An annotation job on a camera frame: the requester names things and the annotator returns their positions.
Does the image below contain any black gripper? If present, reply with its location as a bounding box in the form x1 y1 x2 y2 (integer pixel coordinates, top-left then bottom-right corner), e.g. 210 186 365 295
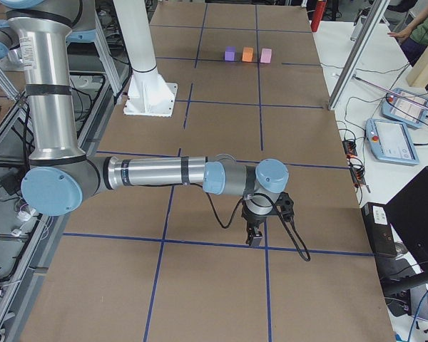
241 207 267 247

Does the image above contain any orange foam block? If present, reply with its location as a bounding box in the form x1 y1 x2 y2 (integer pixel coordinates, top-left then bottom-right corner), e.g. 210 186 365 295
242 46 254 63

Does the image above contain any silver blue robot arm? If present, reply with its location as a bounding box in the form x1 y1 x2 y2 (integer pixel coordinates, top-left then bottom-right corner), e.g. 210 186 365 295
5 1 295 247

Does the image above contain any brown paper table cover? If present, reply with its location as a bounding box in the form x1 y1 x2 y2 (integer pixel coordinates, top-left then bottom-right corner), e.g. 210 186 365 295
20 2 394 341

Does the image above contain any black computer box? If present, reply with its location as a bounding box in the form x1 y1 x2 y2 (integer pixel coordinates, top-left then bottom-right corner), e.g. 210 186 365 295
361 202 397 258

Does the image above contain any black monitor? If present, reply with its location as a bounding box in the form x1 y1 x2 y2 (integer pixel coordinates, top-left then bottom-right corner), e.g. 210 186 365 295
384 165 428 275

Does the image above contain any blue teach pendant near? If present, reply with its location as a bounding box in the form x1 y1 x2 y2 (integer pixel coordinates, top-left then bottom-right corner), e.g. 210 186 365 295
365 118 419 166

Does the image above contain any blue teach pendant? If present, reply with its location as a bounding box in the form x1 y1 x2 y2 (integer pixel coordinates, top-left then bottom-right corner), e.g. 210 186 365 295
382 88 428 129
365 118 419 166

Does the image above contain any pink foam block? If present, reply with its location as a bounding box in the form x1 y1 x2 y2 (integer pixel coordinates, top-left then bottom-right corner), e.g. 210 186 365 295
260 48 272 64

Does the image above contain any purple foam block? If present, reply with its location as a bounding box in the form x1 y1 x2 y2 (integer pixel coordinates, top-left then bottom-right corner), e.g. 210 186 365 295
224 46 236 61

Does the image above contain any blue teach pendant far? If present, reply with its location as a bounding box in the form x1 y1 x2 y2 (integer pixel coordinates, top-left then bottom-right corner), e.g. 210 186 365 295
382 88 428 129

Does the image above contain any red fire extinguisher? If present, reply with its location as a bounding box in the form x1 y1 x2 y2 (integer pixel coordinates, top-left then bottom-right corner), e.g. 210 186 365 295
311 0 327 33

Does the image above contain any wooden board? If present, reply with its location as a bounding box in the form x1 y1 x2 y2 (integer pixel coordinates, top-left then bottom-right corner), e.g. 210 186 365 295
406 47 428 88

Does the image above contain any person in green shirt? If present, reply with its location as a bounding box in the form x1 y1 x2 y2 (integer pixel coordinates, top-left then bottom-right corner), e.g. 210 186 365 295
388 5 428 66

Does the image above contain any black camera cable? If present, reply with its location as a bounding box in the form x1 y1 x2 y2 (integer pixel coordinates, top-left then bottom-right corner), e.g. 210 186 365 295
207 192 312 262

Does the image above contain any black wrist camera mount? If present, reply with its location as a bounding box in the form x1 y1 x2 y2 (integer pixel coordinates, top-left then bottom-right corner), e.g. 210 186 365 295
275 192 295 222

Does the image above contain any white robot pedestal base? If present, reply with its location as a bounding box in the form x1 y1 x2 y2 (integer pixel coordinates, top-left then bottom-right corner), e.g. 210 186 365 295
113 0 178 118

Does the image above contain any aluminium frame post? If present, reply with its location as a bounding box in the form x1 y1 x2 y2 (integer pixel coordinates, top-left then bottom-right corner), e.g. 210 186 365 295
327 0 389 110

